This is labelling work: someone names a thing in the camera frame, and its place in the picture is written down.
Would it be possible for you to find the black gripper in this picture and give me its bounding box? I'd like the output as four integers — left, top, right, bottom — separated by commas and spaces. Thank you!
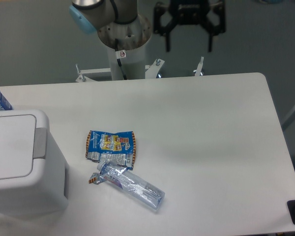
153, 0, 226, 52

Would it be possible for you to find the white trash can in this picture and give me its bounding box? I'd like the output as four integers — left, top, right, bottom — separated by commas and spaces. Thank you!
0, 110, 69, 216

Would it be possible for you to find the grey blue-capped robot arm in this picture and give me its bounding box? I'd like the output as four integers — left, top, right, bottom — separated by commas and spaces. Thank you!
69, 0, 226, 51

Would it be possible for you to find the blue snack wrapper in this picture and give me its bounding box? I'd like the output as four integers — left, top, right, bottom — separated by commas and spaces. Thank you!
86, 130, 136, 170

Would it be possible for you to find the crushed clear plastic bottle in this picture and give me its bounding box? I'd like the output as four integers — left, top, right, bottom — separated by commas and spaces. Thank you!
97, 161, 165, 210

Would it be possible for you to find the small torn wrapper piece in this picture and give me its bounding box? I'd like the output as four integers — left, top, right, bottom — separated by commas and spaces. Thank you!
88, 172, 105, 185

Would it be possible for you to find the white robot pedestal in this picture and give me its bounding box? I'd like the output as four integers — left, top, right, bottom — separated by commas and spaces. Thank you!
74, 13, 205, 83

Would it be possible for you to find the black cable on pedestal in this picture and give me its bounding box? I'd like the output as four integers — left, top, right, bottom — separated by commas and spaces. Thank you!
114, 38, 128, 80

